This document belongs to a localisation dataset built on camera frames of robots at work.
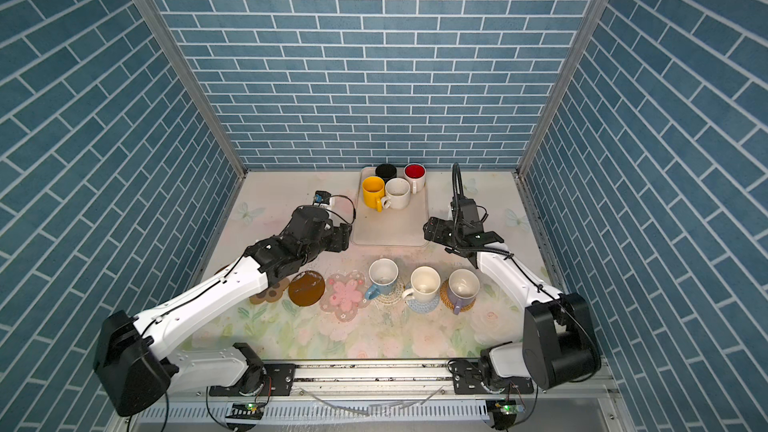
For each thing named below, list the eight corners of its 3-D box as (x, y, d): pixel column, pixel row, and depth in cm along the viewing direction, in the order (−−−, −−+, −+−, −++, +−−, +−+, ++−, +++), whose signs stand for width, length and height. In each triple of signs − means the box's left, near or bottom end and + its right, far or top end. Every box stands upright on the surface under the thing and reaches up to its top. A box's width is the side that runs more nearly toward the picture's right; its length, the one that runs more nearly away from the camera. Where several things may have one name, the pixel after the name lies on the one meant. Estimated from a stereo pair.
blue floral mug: (368, 305, 87) (365, 290, 79) (370, 275, 94) (368, 258, 85) (398, 305, 88) (398, 290, 79) (398, 275, 94) (398, 258, 85)
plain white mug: (403, 309, 88) (403, 294, 79) (399, 284, 93) (400, 268, 84) (438, 305, 88) (442, 289, 80) (433, 281, 93) (437, 264, 85)
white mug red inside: (404, 197, 113) (405, 184, 107) (404, 175, 121) (404, 162, 115) (426, 197, 113) (427, 184, 107) (424, 175, 121) (425, 162, 115)
